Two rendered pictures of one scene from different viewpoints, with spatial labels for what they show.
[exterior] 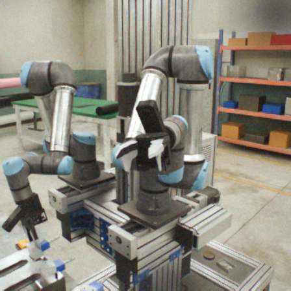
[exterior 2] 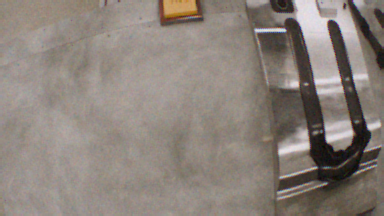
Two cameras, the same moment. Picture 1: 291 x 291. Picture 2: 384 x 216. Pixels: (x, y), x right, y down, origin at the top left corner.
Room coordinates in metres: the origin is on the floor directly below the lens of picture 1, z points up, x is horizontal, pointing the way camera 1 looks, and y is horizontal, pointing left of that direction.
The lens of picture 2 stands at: (0.73, 1.01, 2.14)
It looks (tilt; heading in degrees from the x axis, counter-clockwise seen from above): 70 degrees down; 315
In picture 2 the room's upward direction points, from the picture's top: 10 degrees counter-clockwise
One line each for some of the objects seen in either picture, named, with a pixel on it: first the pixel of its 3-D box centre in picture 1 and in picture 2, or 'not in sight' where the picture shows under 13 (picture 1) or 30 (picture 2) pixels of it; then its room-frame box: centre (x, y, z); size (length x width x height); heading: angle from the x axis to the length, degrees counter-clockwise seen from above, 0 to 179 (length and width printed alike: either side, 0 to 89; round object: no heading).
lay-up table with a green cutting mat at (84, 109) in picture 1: (78, 126); not in sight; (5.06, 1.02, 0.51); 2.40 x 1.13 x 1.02; 51
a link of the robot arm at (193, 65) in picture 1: (190, 120); not in sight; (1.13, -0.19, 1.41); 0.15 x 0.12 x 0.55; 70
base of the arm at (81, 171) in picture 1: (85, 166); not in sight; (1.53, 0.28, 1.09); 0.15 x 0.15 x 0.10
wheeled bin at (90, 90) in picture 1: (87, 99); not in sight; (8.58, 1.45, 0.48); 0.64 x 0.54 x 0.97; 53
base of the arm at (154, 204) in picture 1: (154, 195); not in sight; (1.17, -0.06, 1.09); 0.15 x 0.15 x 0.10
